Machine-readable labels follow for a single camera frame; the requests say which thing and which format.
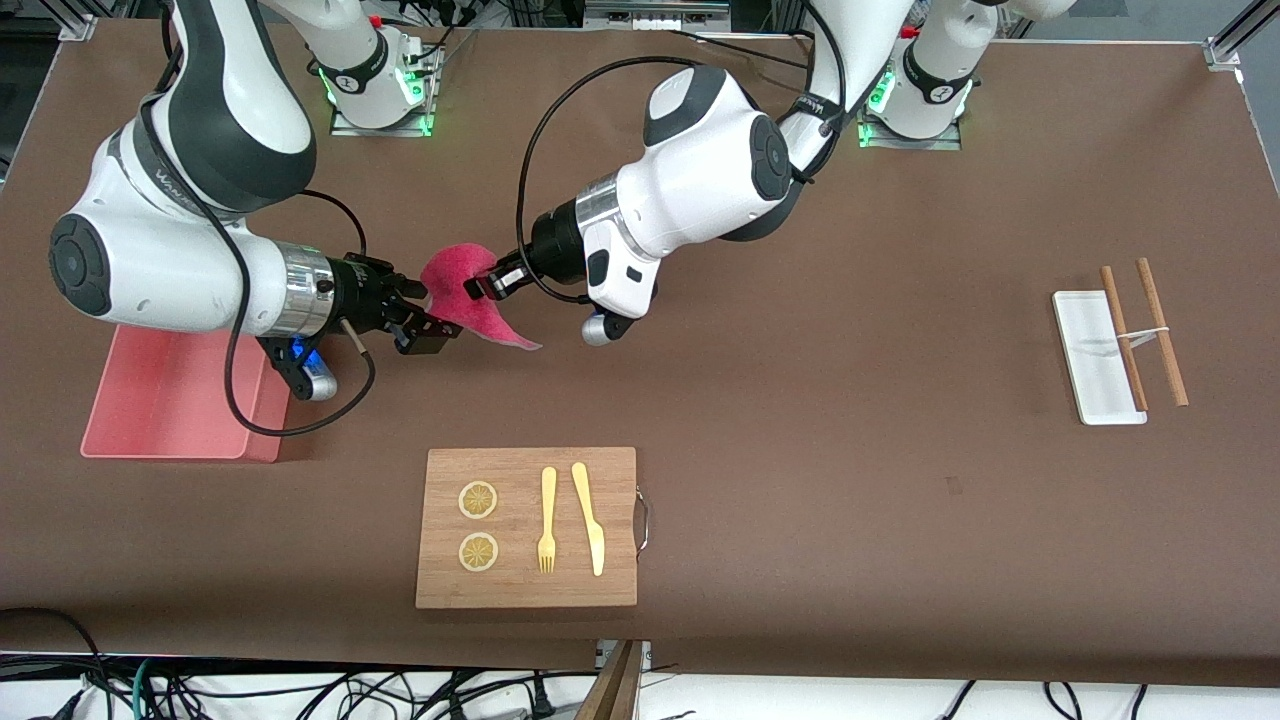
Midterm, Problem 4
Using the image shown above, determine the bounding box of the pink and grey cloth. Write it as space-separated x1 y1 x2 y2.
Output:
420 241 543 352

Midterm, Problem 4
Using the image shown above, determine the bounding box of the yellow plastic fork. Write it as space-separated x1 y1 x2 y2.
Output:
538 466 558 574

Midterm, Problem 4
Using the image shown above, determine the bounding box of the pink plastic bin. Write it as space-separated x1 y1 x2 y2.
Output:
80 322 293 463

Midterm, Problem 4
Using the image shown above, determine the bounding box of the yellow plastic knife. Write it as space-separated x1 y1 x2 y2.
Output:
571 462 606 578

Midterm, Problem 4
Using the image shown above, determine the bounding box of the grey metal box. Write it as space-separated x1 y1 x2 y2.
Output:
585 0 732 32

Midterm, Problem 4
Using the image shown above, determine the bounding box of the bamboo cutting board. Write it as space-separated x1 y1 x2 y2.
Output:
415 447 639 610

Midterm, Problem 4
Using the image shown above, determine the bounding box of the white rectangular tray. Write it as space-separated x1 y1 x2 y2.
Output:
1052 290 1149 427

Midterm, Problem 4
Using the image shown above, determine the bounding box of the wooden rod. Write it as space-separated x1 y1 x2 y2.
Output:
1136 258 1190 408
1100 265 1150 413

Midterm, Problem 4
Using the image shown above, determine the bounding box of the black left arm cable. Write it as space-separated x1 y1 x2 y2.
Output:
515 0 849 306

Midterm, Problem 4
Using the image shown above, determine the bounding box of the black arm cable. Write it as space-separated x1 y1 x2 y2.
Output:
138 0 377 438
515 0 849 306

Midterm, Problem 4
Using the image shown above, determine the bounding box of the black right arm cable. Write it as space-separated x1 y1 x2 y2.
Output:
138 0 377 438

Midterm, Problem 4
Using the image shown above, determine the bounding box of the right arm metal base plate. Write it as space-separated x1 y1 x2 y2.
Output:
330 40 441 138

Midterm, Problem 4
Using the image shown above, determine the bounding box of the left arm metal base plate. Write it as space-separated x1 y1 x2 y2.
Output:
856 50 964 152

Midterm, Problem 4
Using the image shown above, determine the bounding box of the small metal bracket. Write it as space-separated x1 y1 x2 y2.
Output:
596 640 653 673

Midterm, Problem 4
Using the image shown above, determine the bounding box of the wooden post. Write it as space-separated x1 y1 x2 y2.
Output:
575 640 644 720

